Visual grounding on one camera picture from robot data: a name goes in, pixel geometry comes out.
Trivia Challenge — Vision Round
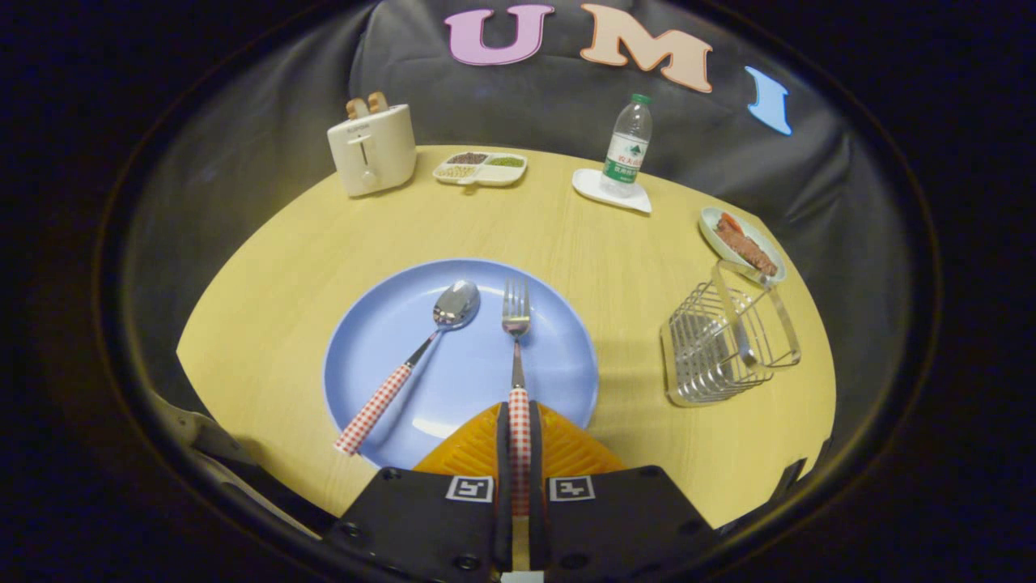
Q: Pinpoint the white divided tray with grains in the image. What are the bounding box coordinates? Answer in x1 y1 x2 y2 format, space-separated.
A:
432 151 529 189

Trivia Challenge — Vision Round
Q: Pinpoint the clear water bottle green cap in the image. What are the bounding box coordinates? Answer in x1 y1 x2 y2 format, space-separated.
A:
601 93 653 199

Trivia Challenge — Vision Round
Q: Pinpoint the metal wire rack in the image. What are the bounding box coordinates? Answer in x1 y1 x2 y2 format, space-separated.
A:
660 259 802 407

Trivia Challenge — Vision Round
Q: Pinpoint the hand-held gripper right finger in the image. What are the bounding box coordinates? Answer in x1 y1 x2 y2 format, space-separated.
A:
528 402 718 583

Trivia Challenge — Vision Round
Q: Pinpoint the spoon with red checkered handle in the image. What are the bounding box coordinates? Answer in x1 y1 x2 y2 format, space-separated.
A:
334 279 482 457

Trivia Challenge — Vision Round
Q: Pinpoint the fork with red checkered handle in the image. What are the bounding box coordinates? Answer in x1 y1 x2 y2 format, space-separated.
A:
501 279 533 519

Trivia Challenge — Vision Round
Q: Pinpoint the white square coaster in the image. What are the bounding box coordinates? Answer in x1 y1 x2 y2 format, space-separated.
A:
572 168 653 215

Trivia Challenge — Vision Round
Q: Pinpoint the blue round plate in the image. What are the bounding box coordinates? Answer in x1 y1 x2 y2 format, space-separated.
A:
323 258 600 470

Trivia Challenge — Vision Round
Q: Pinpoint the person's light clothing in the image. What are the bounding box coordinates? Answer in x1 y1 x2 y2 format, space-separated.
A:
150 393 325 539

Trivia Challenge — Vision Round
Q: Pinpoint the grilled meat with vegetables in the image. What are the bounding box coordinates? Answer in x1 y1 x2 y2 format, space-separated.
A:
715 212 779 277

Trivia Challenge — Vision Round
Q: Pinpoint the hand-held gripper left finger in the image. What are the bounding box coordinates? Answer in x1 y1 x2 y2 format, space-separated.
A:
324 402 513 583

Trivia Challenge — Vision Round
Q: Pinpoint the white oval dish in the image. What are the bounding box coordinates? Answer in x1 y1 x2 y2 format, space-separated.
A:
699 206 787 288

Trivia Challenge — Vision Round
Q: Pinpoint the cream toaster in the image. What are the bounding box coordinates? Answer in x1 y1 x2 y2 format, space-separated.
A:
327 103 418 198

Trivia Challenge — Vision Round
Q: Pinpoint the black backdrop cloth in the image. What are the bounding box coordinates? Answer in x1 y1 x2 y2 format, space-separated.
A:
121 0 915 462

